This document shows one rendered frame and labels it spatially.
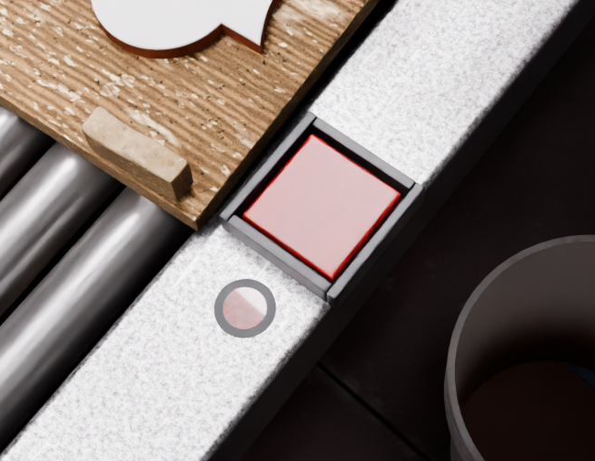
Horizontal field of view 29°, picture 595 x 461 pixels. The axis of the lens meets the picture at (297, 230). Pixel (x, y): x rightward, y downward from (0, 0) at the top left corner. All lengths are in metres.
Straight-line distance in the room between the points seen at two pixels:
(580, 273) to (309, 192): 0.72
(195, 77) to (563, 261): 0.69
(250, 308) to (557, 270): 0.71
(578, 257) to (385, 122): 0.64
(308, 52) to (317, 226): 0.10
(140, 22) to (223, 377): 0.20
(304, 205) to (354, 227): 0.03
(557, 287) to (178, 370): 0.78
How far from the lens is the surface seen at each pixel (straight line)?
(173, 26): 0.63
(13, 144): 0.65
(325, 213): 0.59
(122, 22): 0.64
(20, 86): 0.64
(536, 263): 1.22
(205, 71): 0.62
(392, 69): 0.64
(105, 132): 0.58
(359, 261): 0.57
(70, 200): 0.63
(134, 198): 0.61
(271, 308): 0.58
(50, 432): 0.59
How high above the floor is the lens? 1.47
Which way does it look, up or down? 67 degrees down
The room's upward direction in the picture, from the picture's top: 9 degrees counter-clockwise
